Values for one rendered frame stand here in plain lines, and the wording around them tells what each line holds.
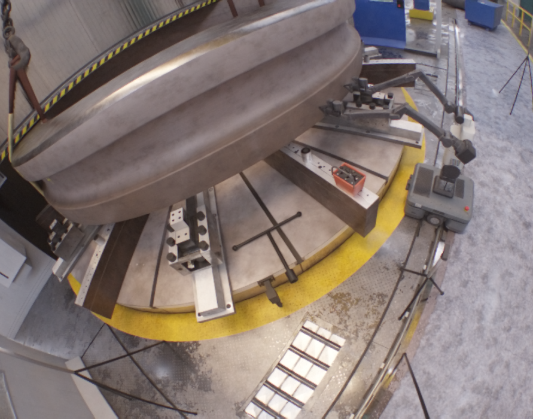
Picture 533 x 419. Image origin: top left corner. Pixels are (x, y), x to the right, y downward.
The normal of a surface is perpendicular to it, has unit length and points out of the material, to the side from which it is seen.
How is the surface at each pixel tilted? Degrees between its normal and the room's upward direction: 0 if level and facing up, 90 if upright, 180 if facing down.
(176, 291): 0
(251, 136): 90
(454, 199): 0
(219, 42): 45
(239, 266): 0
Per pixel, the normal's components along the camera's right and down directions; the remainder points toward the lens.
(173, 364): -0.26, -0.59
